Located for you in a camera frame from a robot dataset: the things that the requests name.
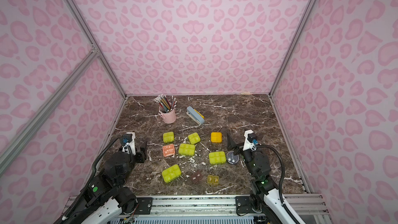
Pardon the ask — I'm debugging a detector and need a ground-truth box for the white pillbox yellow lid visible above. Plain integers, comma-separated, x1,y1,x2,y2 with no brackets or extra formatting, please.
210,132,222,143

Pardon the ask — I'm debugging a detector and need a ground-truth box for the white pillbox green lid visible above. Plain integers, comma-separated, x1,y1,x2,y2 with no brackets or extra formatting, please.
162,164,181,183
163,132,175,144
178,144,195,156
209,151,227,165
188,132,201,145

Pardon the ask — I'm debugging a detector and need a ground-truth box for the orange square pillbox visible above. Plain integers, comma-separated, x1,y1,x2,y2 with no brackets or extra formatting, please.
162,144,175,157

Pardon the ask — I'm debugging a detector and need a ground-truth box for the white pillbox green lid front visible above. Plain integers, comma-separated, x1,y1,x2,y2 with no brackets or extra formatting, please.
162,164,181,183

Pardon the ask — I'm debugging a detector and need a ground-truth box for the white pillbox green lid back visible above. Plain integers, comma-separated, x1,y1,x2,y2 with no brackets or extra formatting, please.
188,132,201,145

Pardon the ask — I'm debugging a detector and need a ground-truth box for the small yellow pillbox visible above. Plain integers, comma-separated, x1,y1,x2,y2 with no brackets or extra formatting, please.
207,175,219,186

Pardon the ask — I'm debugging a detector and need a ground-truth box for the small dark red pillbox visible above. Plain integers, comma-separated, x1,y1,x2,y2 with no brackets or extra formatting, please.
190,171,203,184

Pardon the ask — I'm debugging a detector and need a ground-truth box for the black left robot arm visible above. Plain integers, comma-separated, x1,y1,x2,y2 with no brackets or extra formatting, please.
55,133,147,224

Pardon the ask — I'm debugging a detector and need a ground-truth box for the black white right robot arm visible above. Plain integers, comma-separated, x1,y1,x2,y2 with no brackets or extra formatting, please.
227,130,305,224

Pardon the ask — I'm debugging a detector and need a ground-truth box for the blue grey stapler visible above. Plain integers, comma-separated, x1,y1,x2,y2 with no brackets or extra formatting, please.
186,106,205,125

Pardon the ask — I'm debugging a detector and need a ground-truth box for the pink pencil cup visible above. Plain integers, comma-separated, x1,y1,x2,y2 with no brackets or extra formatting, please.
159,107,177,124

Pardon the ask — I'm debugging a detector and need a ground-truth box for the coloured pencils bundle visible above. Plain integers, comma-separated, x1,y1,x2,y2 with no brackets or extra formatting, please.
154,94,177,113

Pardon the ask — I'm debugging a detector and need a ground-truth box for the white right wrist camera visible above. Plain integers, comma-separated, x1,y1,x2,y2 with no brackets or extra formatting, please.
243,130,259,151

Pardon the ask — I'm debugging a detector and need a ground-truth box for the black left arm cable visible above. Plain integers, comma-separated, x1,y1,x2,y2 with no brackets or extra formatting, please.
60,136,125,224

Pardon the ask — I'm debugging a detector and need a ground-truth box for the aluminium front rail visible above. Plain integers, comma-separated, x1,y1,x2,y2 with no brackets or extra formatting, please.
66,194,333,224

